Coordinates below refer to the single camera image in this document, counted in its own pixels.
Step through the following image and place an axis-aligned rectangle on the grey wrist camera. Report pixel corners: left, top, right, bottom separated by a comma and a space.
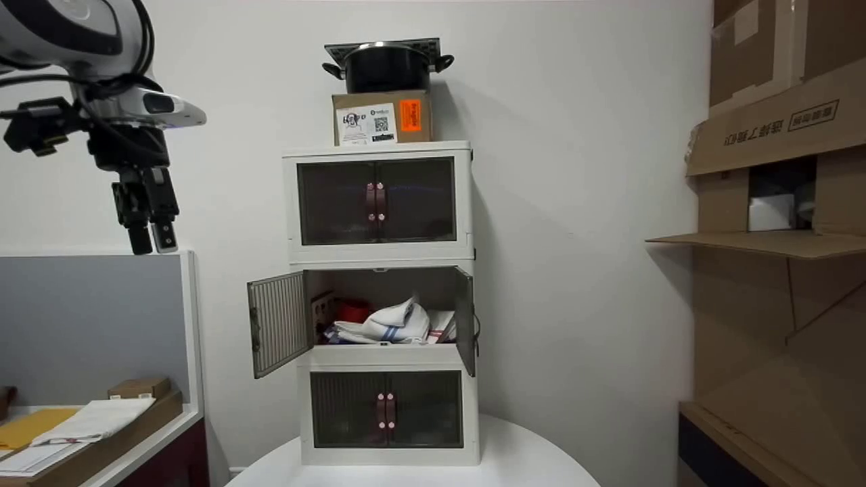
82, 85, 208, 134

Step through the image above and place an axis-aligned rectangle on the square pot lid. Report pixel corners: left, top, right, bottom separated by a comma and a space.
323, 35, 445, 61

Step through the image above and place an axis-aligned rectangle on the flat brown cardboard tray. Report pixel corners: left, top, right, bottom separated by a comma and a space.
0, 376, 190, 487

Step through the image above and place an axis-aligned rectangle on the yellow envelope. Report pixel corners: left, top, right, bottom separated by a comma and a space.
0, 406, 82, 461

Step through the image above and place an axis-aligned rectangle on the white paper stack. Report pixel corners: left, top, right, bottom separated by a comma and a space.
32, 395, 156, 446

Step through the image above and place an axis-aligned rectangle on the black cooking pot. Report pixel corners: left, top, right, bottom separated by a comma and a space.
319, 44, 457, 96

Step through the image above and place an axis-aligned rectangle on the small labelled cardboard box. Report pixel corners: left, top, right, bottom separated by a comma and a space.
331, 88, 435, 150

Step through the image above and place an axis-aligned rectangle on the wide tinted cupboard door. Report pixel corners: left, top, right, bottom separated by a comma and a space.
246, 269, 312, 381

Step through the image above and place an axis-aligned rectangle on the black wrist side bracket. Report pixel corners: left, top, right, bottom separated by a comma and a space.
0, 96, 89, 159

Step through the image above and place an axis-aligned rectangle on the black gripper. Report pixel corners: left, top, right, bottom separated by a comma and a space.
87, 121, 181, 258

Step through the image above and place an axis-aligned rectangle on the white side cabinet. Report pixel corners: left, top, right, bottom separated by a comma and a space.
83, 403, 212, 487

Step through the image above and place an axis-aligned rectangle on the grey office partition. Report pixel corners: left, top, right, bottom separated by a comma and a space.
0, 250, 202, 412

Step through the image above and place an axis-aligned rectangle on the narrow tinted cupboard door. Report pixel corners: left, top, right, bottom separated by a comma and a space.
451, 269, 478, 378

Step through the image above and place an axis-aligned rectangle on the large cardboard box stack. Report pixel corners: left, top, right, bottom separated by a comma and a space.
643, 146, 866, 487

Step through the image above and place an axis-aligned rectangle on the white three-tier cupboard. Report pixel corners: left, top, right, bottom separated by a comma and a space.
243, 138, 481, 468

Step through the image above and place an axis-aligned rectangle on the open tall cardboard box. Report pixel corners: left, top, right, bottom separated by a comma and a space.
707, 0, 866, 111

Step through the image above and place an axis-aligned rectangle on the clutter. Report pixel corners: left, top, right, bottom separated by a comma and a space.
323, 295, 432, 350

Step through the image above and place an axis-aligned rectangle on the printed flat cardboard carton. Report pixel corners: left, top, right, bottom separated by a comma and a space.
687, 61, 866, 180

